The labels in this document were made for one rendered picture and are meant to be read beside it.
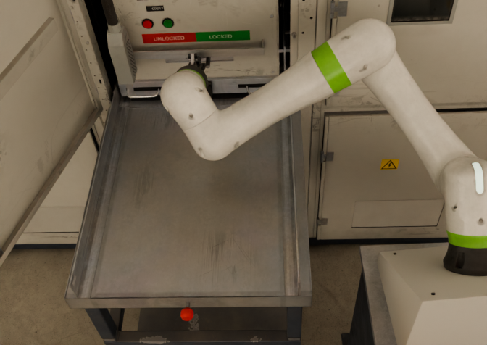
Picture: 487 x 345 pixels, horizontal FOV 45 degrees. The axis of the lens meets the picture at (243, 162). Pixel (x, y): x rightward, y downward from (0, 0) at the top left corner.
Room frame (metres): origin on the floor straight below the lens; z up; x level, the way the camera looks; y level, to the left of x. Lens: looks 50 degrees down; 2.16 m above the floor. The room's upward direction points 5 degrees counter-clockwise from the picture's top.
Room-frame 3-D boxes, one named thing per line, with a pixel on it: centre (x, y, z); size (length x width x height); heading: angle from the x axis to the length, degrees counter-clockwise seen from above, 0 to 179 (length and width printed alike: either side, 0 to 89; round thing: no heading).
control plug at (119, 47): (1.36, 0.32, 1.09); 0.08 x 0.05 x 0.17; 175
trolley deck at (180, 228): (1.03, 0.14, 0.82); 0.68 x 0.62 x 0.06; 175
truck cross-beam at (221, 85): (1.43, 0.11, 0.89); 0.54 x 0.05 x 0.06; 85
